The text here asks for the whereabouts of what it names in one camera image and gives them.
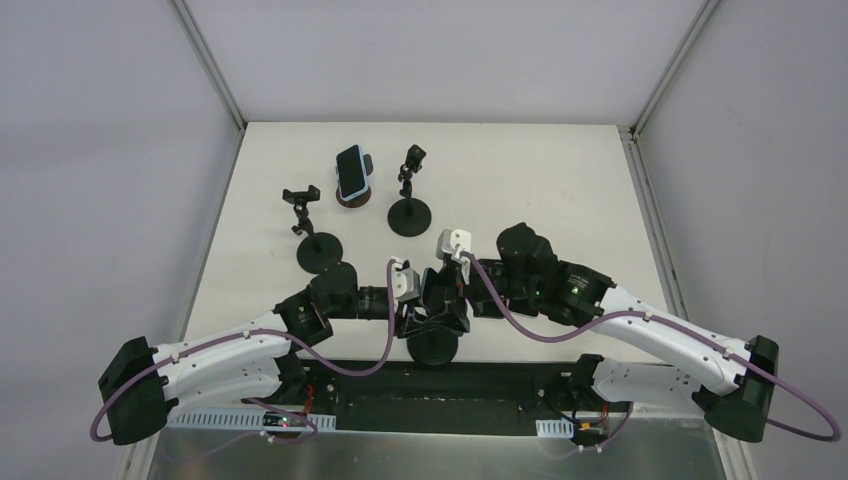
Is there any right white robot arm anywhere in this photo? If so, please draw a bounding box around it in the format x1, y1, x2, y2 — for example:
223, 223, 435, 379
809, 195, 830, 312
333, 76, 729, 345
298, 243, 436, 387
435, 223, 779, 443

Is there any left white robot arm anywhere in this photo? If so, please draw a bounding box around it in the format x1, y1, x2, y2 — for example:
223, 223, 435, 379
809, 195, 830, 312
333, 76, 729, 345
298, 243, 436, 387
89, 258, 421, 446

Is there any left aluminium frame post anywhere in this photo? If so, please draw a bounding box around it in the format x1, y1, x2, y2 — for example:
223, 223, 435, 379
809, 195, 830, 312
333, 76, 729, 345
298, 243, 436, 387
168, 0, 248, 137

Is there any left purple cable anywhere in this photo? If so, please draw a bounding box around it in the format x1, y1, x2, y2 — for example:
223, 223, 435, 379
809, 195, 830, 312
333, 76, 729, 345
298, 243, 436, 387
89, 258, 402, 443

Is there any left white cable duct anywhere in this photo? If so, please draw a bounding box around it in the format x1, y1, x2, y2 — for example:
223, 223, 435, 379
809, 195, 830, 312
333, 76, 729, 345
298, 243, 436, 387
167, 407, 336, 433

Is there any black round-base phone stand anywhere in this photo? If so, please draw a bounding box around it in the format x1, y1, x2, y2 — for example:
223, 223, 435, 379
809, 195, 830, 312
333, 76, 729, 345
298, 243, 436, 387
387, 144, 432, 238

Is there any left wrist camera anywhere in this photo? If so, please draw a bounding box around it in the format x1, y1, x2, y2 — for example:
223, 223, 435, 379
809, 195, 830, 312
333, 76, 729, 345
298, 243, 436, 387
387, 257, 421, 306

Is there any brown-base phone holder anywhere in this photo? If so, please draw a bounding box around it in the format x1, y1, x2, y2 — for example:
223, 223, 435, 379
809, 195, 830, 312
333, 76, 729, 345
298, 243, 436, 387
335, 153, 375, 210

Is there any white cable duct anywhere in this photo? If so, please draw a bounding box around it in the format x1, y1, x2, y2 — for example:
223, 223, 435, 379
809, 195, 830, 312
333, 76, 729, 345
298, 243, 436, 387
535, 418, 575, 439
167, 407, 336, 433

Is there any black phone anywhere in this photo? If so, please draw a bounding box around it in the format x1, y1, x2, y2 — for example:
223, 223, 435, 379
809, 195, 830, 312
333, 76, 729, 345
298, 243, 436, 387
470, 300, 504, 319

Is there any purple cable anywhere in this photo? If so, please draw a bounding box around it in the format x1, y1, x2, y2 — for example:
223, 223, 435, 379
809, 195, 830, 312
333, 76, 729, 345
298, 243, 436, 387
89, 258, 402, 443
460, 251, 843, 443

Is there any right aluminium frame post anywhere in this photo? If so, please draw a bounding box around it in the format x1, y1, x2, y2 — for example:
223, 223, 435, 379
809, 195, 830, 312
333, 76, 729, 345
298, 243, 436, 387
629, 0, 723, 141

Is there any blue-cased phone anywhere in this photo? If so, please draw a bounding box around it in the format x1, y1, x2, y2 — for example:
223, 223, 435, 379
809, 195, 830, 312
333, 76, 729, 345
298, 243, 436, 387
335, 144, 372, 202

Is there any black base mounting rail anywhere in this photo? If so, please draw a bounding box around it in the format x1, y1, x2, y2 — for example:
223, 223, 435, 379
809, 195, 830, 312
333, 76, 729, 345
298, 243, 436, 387
264, 360, 627, 436

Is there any right white cable duct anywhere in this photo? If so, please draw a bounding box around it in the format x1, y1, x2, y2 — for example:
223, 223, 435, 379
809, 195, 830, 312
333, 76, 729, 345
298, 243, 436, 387
535, 418, 575, 439

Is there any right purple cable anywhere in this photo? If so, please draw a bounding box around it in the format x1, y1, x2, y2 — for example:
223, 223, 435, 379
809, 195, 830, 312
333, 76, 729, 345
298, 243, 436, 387
460, 251, 843, 443

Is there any aluminium frame post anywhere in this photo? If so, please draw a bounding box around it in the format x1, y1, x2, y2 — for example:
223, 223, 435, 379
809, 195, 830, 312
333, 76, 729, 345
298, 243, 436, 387
168, 0, 248, 137
629, 0, 723, 141

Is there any teal phone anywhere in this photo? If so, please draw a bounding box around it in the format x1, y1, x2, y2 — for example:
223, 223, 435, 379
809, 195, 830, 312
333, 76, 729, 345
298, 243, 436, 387
420, 268, 458, 317

